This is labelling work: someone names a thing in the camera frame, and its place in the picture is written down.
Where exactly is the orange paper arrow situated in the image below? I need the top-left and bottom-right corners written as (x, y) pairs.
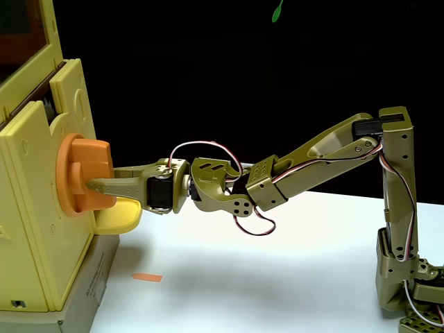
top-left (130, 272), bottom-right (164, 284)

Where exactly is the orange vending machine knob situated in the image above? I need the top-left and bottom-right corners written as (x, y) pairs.
top-left (55, 133), bottom-right (118, 219)

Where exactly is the red white black servo cable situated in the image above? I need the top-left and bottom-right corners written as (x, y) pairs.
top-left (169, 139), bottom-right (244, 176)

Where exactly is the cardboard box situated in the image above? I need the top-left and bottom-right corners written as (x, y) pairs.
top-left (0, 234), bottom-right (121, 333)

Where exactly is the yellow toy vending machine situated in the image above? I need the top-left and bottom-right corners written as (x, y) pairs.
top-left (0, 0), bottom-right (99, 313)

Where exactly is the green leaf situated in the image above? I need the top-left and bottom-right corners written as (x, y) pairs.
top-left (271, 0), bottom-right (285, 24)

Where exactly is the yellow dispensing tray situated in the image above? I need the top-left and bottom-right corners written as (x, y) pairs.
top-left (93, 196), bottom-right (143, 235)

